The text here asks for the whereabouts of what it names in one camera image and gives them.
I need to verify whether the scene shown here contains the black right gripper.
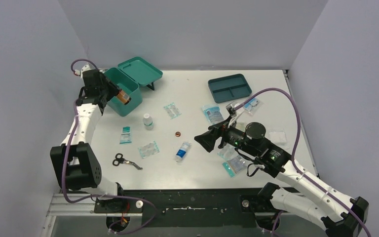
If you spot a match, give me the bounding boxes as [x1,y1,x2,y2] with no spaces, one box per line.
[195,114,260,157]

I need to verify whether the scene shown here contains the orange pill bottle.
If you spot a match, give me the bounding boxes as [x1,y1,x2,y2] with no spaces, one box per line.
[116,89,131,105]

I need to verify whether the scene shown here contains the blue cotton swab bag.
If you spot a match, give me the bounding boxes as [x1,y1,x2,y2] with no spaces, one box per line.
[201,104,225,125]

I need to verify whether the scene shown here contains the small white plastic bottle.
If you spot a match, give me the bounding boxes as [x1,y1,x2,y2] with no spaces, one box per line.
[143,113,154,130]

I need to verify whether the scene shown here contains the blue packet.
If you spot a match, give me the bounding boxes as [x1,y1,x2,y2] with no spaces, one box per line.
[243,98,263,116]

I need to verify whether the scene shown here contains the yellowish gauze pack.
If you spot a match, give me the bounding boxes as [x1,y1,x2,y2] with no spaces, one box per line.
[235,121,246,131]

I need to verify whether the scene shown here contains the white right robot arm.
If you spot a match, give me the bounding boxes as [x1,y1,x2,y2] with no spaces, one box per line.
[194,121,370,237]

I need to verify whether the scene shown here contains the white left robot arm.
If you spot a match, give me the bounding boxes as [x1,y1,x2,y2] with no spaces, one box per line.
[50,64,127,213]

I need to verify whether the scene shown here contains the teal medicine kit box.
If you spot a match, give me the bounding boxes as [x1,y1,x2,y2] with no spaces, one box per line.
[104,57,163,117]

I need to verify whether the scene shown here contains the bandage strip pack right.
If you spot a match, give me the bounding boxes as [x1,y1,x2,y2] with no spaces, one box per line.
[218,144,238,161]

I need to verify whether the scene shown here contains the blue white bandage roll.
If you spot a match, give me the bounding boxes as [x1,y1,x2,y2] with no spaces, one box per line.
[174,142,191,162]

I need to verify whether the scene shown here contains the clear bag teal edge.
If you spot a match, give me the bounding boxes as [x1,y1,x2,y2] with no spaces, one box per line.
[222,155,247,178]

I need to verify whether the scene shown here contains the teal medical gauze packet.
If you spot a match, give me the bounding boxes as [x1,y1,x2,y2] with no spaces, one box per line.
[119,126,132,145]

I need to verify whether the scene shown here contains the bandage strip pack upper centre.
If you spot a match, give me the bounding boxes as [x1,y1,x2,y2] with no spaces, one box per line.
[163,103,182,119]

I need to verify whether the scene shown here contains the dark teal divided tray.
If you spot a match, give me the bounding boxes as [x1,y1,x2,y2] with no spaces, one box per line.
[207,74,252,103]

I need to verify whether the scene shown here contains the bandage strip pack near scissors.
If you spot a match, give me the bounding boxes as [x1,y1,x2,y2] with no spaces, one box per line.
[138,141,160,159]

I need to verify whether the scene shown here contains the white gauze pad pack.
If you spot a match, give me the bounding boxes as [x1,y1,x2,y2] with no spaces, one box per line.
[268,129,287,145]

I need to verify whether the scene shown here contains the black handled bandage scissors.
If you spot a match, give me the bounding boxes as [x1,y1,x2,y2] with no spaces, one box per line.
[112,153,143,170]

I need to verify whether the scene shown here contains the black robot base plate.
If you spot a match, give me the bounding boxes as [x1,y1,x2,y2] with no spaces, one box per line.
[94,188,278,230]

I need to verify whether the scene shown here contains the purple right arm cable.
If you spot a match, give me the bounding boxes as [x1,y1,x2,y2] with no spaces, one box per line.
[232,87,367,237]

